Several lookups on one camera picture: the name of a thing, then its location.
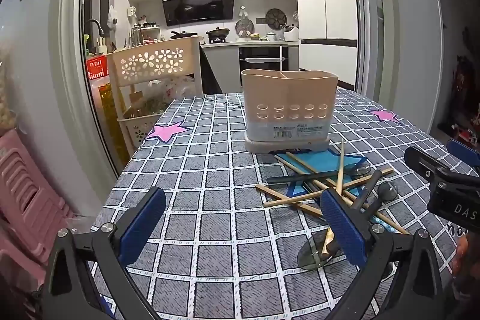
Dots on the white hanging plastic bag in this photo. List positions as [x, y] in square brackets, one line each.
[112, 18]

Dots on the yellow cooking oil bottle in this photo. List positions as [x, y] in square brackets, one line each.
[108, 106]

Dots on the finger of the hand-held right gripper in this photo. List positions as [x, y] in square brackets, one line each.
[423, 160]
[465, 153]

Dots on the black range hood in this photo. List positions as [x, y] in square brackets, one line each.
[195, 7]

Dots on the black frying pan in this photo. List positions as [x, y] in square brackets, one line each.
[182, 34]

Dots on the beige flower-cutout storage cart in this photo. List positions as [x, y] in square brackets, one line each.
[150, 61]

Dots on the countertop spice rack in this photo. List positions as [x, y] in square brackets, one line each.
[144, 35]

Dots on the dark round divided tray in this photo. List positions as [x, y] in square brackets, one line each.
[276, 17]

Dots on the person's right hand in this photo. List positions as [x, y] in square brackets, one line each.
[468, 252]

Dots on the black built-in oven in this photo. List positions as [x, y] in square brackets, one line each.
[262, 54]

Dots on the white refrigerator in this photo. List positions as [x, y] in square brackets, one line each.
[337, 5]

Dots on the round metal steamer plate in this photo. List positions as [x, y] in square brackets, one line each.
[243, 28]

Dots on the pink plastic stool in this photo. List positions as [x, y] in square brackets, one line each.
[26, 185]

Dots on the clear plastic bag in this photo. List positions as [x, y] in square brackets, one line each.
[176, 85]

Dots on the black kitchen faucet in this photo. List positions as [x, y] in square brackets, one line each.
[100, 30]

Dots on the grey sliding door frame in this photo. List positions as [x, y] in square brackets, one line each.
[67, 42]

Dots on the black lidded pot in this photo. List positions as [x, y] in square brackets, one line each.
[217, 32]

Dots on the blue star sticker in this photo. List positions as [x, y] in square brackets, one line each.
[322, 162]

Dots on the pink star sticker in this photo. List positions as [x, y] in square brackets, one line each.
[384, 115]
[165, 132]

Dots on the grey checked tablecloth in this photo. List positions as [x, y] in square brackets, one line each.
[210, 192]

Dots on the pile of red decorations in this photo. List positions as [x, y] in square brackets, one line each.
[461, 80]

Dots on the white rice cooker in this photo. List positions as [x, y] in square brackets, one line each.
[291, 34]

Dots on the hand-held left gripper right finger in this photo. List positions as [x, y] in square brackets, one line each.
[343, 226]

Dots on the grey kitchen counter cabinets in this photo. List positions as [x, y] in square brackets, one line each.
[225, 65]

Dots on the black hanging cloth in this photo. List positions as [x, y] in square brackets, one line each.
[210, 76]

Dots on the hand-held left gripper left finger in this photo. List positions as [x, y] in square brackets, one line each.
[142, 226]

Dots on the beige plastic utensil holder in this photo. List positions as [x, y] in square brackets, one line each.
[288, 91]

